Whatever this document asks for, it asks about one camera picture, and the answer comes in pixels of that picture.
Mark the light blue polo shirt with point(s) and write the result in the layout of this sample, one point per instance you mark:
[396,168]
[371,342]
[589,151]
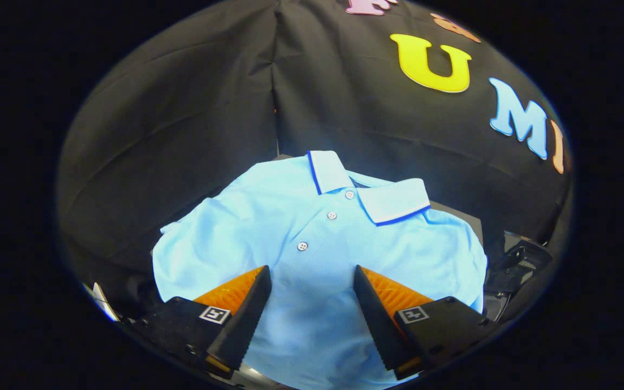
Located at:
[258,216]

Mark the dark washing machine lid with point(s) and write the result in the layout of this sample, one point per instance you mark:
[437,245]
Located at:
[518,265]

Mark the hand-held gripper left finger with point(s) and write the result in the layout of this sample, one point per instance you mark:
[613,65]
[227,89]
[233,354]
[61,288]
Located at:
[241,325]

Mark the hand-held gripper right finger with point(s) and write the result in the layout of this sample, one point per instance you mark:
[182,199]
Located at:
[379,325]

